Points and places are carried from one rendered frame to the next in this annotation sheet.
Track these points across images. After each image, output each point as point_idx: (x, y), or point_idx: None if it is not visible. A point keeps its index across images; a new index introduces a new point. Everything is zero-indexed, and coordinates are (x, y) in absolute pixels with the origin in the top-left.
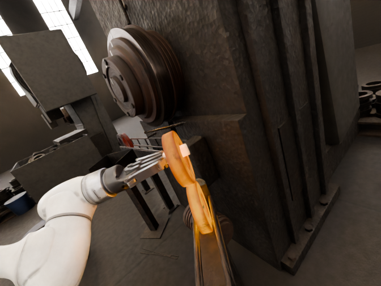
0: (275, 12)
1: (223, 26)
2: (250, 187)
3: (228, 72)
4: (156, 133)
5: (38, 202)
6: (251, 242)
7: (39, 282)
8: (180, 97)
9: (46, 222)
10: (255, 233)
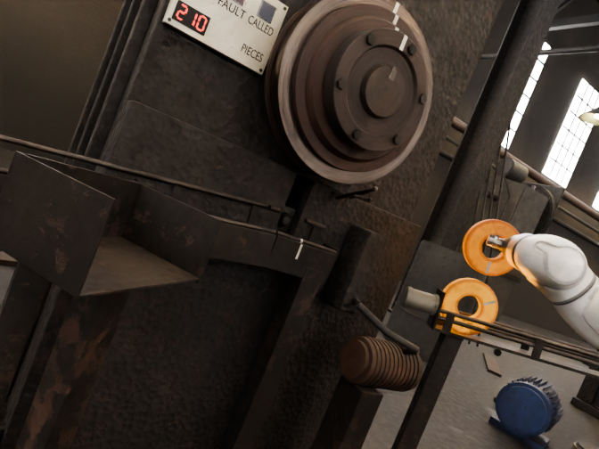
0: None
1: (444, 141)
2: (379, 314)
3: (422, 176)
4: (207, 177)
5: (582, 253)
6: (300, 433)
7: None
8: None
9: (594, 275)
10: (327, 403)
